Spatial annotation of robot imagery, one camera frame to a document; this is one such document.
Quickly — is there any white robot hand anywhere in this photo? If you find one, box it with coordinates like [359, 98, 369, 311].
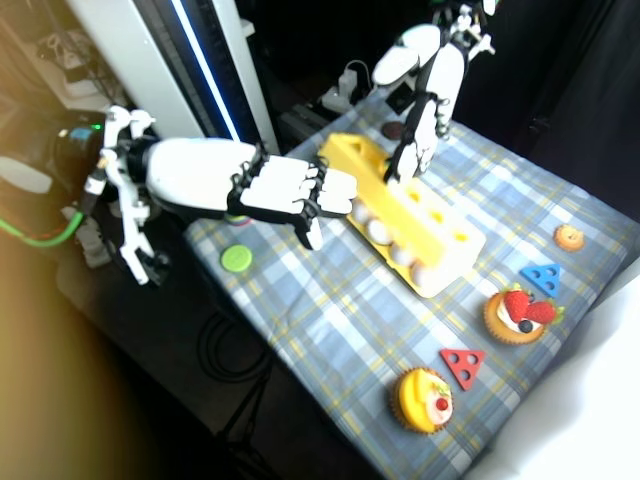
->
[143, 137, 360, 252]
[370, 23, 469, 185]

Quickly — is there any yellow egg carton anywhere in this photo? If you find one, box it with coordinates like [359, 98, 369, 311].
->
[318, 132, 487, 300]

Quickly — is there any green round disc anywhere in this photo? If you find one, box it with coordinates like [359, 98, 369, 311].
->
[220, 244, 254, 274]

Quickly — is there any white power adapter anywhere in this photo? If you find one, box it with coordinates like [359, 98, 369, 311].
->
[319, 59, 376, 114]

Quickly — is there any white robot body column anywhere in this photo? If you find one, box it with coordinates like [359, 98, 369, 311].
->
[64, 0, 281, 156]

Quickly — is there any black curtain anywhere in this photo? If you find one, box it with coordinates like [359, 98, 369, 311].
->
[249, 0, 640, 221]

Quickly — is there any round bear biscuit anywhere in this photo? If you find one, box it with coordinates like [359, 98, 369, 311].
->
[553, 223, 585, 252]

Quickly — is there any blue plaid table cloth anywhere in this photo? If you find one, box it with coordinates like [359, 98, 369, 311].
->
[183, 92, 630, 480]

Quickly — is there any blue triangle block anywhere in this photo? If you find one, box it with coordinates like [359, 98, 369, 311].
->
[519, 263, 562, 298]

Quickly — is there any strawberry tart toy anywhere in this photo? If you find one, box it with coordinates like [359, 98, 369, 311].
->
[482, 283, 566, 346]

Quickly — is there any red triangle block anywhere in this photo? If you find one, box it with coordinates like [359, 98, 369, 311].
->
[439, 348, 486, 392]

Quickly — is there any yellow fruit tart toy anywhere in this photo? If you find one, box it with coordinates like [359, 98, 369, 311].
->
[389, 367, 455, 435]

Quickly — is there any white board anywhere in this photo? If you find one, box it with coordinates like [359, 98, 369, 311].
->
[469, 264, 640, 480]

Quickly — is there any green cable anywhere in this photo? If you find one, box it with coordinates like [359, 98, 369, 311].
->
[0, 209, 86, 249]

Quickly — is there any black coiled cable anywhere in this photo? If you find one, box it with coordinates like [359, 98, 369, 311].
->
[197, 309, 274, 384]

